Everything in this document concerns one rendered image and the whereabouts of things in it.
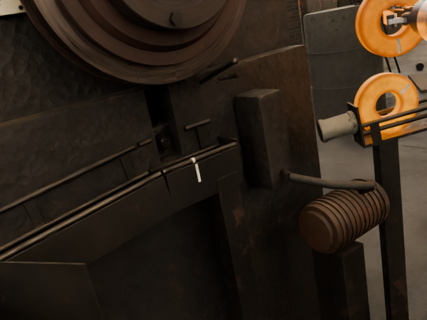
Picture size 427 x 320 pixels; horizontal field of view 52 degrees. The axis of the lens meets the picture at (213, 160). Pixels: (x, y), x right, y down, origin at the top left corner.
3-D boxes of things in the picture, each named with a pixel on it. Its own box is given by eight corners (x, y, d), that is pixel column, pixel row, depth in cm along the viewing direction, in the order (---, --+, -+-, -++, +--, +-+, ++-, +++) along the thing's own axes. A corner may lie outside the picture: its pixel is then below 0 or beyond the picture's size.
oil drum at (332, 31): (299, 123, 379) (285, 16, 353) (344, 105, 410) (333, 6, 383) (357, 129, 332) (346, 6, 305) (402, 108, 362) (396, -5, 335)
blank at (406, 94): (380, 145, 114) (386, 148, 111) (340, 105, 110) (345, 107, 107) (424, 100, 112) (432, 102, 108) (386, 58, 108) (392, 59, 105)
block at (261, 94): (245, 184, 115) (229, 94, 108) (267, 174, 119) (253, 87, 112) (273, 192, 107) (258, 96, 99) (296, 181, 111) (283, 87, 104)
